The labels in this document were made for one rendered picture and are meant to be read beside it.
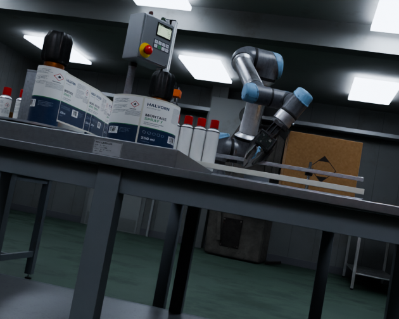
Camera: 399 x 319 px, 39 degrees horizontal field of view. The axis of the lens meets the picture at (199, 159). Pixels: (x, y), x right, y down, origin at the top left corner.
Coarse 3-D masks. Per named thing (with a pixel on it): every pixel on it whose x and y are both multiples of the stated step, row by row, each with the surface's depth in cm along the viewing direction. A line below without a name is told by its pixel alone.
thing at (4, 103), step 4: (4, 88) 230; (8, 88) 230; (4, 92) 230; (8, 92) 230; (0, 96) 229; (4, 96) 229; (8, 96) 230; (0, 100) 229; (4, 100) 228; (8, 100) 229; (0, 104) 228; (4, 104) 228; (8, 104) 229; (0, 108) 228; (4, 108) 228; (8, 108) 230; (0, 112) 228; (4, 112) 228; (8, 112) 230; (4, 116) 229; (8, 116) 231
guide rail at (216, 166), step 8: (216, 168) 211; (224, 168) 210; (232, 168) 210; (240, 168) 210; (256, 176) 209; (264, 176) 208; (272, 176) 208; (280, 176) 207; (288, 176) 207; (304, 184) 206; (312, 184) 205; (320, 184) 205; (328, 184) 204; (336, 184) 204; (352, 192) 203; (360, 192) 202
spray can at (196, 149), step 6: (198, 120) 217; (204, 120) 217; (198, 126) 217; (204, 126) 217; (198, 132) 215; (204, 132) 216; (192, 138) 217; (198, 138) 215; (204, 138) 216; (192, 144) 216; (198, 144) 215; (204, 144) 217; (192, 150) 215; (198, 150) 215; (192, 156) 215; (198, 156) 215
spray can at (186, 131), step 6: (186, 120) 217; (192, 120) 218; (180, 126) 218; (186, 126) 216; (180, 132) 217; (186, 132) 216; (192, 132) 217; (180, 138) 216; (186, 138) 216; (180, 144) 216; (186, 144) 216; (180, 150) 215; (186, 150) 216
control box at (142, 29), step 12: (144, 12) 225; (132, 24) 229; (144, 24) 225; (156, 24) 229; (168, 24) 234; (132, 36) 227; (144, 36) 225; (156, 36) 230; (132, 48) 226; (132, 60) 230; (144, 60) 227; (156, 60) 231
